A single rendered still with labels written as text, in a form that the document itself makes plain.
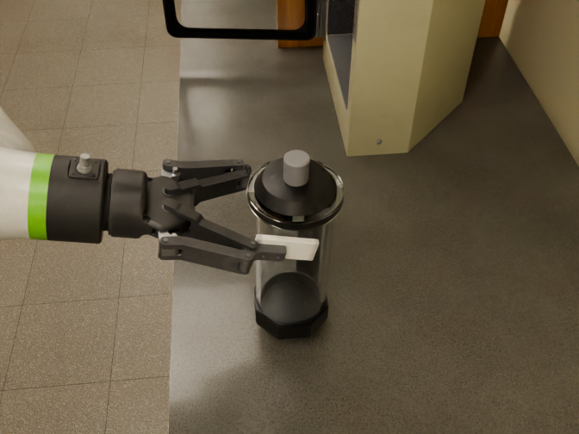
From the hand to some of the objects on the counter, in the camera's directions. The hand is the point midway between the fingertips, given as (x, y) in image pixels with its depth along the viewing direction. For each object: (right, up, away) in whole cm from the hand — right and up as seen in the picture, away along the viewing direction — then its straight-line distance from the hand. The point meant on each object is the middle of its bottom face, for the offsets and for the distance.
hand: (289, 217), depth 76 cm
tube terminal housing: (+21, +23, +52) cm, 61 cm away
